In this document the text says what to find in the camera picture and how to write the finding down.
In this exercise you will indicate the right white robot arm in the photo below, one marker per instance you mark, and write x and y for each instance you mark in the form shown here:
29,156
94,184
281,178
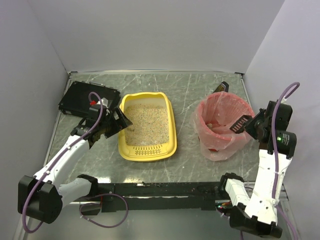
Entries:
257,213

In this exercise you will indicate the cat litter pellets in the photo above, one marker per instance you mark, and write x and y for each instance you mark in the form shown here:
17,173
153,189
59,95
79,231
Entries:
150,125

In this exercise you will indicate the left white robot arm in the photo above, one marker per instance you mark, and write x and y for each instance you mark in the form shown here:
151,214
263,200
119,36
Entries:
43,195

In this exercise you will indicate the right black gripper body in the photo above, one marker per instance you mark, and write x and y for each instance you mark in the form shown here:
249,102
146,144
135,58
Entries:
253,124

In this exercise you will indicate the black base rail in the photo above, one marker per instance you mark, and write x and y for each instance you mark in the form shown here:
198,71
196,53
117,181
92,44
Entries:
159,196

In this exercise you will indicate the black litter scoop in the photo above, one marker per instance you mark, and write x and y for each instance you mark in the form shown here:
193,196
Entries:
239,126

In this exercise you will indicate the yellow litter box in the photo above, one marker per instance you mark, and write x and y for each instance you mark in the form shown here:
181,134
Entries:
149,153

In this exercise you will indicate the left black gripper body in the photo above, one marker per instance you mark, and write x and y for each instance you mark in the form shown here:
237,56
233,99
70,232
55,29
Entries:
110,125

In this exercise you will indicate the black flat box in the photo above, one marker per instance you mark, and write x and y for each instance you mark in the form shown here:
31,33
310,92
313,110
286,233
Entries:
76,101

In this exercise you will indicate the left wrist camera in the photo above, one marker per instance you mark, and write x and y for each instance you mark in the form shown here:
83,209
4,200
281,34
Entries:
103,102

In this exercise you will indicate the black metronome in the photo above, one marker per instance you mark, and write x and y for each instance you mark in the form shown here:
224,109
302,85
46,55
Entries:
222,87

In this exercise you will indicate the red basket with bag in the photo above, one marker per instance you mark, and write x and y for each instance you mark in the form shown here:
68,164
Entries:
212,119

